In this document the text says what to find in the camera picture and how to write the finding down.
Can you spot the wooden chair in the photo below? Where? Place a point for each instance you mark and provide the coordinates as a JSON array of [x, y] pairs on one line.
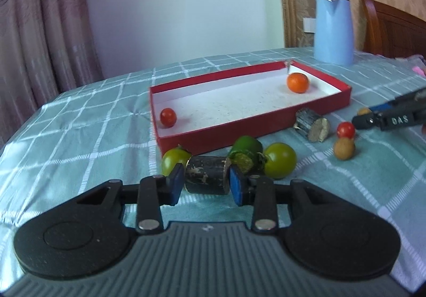
[[392, 31]]

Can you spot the orange tangerine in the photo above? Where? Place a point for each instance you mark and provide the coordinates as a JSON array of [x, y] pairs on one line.
[[298, 82]]

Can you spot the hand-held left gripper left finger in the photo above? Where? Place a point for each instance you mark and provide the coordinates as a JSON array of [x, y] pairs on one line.
[[176, 184]]

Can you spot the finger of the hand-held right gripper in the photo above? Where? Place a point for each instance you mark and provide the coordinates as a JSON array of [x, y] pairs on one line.
[[402, 100], [394, 120]]

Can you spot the red cherry tomato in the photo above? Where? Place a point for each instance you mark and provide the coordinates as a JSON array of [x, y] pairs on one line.
[[168, 117], [346, 130]]

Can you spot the pink patterned curtain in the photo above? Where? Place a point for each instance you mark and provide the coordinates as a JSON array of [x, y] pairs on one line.
[[40, 17]]

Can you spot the brown longan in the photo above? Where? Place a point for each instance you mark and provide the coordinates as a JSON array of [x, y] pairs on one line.
[[363, 111], [344, 149]]

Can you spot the white wall socket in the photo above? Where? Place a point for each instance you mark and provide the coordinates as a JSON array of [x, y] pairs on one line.
[[309, 25]]

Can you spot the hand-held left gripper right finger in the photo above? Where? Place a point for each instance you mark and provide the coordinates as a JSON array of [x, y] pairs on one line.
[[236, 184]]

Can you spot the green cucumber piece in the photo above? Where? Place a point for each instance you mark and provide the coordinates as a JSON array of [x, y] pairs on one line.
[[246, 147]]

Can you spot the green tomato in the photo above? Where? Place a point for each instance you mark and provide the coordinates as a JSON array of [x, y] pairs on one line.
[[281, 160], [173, 158]]

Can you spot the pink cloth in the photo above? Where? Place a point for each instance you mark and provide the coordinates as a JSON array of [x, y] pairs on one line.
[[417, 65]]

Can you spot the blue electric kettle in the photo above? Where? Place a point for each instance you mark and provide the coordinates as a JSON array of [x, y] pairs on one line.
[[332, 31]]

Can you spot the red cardboard box tray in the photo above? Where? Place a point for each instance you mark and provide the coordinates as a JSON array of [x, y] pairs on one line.
[[233, 97]]

